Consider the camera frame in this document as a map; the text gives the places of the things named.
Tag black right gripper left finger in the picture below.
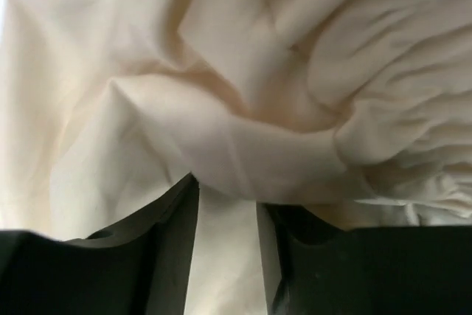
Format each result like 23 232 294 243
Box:
1 175 199 314

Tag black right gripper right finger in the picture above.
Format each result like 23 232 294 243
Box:
263 204 471 314

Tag beige trousers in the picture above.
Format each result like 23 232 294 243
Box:
1 0 471 314

